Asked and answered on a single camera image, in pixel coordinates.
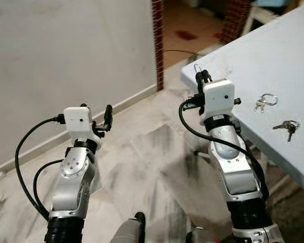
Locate grey right robot leg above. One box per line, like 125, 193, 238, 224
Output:
185, 227, 216, 243

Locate white plastic chair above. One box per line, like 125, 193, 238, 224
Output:
242, 4, 274, 36

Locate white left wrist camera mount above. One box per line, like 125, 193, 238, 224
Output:
63, 105, 95, 146

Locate silver keys on ring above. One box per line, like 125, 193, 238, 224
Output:
253, 93, 279, 113

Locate black-headed keys on ring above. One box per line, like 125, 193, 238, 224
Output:
272, 119, 300, 143

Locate white baseboard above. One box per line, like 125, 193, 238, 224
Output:
0, 84, 158, 179

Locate light blue table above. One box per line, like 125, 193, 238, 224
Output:
181, 0, 304, 199

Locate red brick door frame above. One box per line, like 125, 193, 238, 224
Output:
151, 0, 165, 93

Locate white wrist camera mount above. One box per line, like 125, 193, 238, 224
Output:
63, 105, 95, 146
200, 79, 237, 120

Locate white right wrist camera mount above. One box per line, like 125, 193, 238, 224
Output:
200, 79, 237, 120

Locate light blue cushion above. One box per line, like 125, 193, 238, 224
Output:
253, 0, 294, 8

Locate red brick pillar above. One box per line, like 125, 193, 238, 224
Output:
220, 0, 252, 46

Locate thin black floor cable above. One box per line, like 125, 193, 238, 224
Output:
165, 49, 208, 57

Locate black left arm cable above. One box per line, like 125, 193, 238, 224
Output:
15, 115, 66, 221

